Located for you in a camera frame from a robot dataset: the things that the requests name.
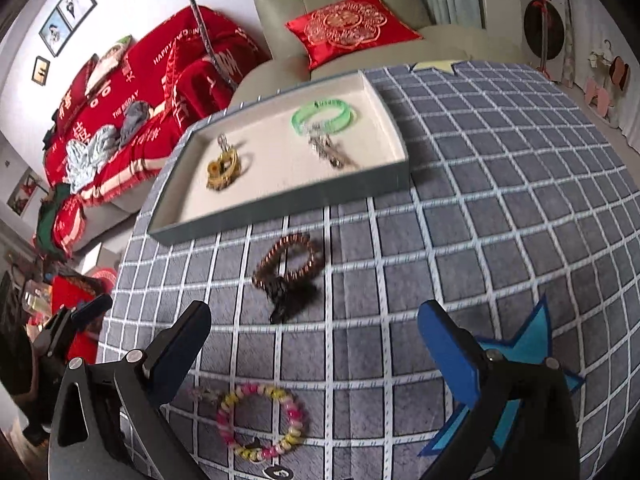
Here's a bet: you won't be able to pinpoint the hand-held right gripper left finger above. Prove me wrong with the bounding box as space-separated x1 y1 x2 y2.
47 301 212 480

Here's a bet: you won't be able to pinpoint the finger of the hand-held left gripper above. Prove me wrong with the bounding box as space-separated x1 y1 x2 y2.
31 307 76 361
70 293 114 333

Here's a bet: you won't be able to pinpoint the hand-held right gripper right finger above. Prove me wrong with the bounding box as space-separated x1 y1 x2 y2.
417 300 581 480

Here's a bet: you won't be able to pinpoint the gold hair clip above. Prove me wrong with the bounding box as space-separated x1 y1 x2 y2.
207 152 242 181

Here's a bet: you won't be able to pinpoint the grey-green jewelry tray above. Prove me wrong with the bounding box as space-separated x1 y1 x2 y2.
146 70 411 246

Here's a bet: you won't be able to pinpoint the silver hair clip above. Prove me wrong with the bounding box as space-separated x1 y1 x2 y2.
309 132 359 170

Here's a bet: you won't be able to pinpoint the green translucent bangle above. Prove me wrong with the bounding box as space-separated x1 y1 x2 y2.
291 98 357 136

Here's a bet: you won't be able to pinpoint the red gift bag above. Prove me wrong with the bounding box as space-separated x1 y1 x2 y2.
50 275 108 366

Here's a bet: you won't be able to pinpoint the red round mat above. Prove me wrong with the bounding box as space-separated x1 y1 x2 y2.
82 266 119 294

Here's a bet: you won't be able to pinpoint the red covered sofa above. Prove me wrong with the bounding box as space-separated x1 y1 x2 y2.
35 5 271 256

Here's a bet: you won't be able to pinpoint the green garment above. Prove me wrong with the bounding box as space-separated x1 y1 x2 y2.
34 182 72 256

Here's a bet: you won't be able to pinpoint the black claw hair clip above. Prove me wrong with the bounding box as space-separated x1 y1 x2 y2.
267 280 321 325

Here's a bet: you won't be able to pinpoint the grey checkered tablecloth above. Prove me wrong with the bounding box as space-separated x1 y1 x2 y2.
95 60 640 480

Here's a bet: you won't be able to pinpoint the light blue clothes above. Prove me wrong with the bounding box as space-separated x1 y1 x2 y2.
65 125 119 194

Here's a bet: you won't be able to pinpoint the grey cloth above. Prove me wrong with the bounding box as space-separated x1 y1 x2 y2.
118 101 154 149

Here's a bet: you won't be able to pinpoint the red printed pillow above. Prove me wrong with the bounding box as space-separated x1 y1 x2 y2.
56 54 101 128

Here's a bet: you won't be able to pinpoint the red fringed pillow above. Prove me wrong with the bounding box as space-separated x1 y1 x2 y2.
162 35 202 131

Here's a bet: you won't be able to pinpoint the green patterned pillow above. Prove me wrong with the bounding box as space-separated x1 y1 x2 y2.
85 35 134 96

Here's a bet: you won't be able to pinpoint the red printed blanket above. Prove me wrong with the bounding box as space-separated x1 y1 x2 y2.
42 5 271 211

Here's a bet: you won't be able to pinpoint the blue-toned framed photo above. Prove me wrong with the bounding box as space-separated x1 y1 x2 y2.
39 9 71 57

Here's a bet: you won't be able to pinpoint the gooseneck phone stand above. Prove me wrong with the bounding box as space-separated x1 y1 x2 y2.
180 0 242 96

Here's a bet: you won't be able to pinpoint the dark-toned framed photo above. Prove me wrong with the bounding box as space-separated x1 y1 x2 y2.
57 0 97 31

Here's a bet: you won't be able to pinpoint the pink slippers rack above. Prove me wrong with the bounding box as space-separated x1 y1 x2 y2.
585 40 634 126

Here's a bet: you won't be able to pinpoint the red mop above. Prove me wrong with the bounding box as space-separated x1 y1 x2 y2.
532 0 552 72

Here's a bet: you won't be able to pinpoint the red embroidered cushion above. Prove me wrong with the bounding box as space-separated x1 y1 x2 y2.
285 0 424 71

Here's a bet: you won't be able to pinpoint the white washing machine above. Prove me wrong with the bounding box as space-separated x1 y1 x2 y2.
515 0 569 69

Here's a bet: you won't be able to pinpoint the white curtain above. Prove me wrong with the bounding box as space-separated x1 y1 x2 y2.
565 0 640 156

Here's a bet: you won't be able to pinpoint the brown spiral hair tie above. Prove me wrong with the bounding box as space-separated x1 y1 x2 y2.
251 232 326 291

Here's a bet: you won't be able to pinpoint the pastel beaded bracelet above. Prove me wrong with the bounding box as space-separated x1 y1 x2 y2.
216 382 308 463

